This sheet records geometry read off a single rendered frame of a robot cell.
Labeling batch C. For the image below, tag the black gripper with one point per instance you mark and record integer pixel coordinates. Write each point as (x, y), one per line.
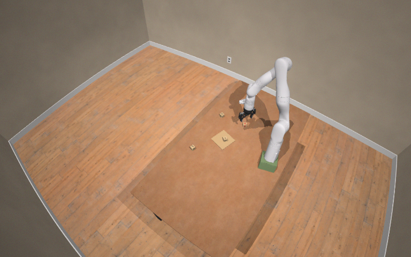
(245, 112)

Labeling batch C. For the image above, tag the tan flat mat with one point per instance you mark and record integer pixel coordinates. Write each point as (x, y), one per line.
(218, 139)

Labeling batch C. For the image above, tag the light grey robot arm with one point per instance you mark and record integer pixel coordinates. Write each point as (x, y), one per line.
(282, 65)

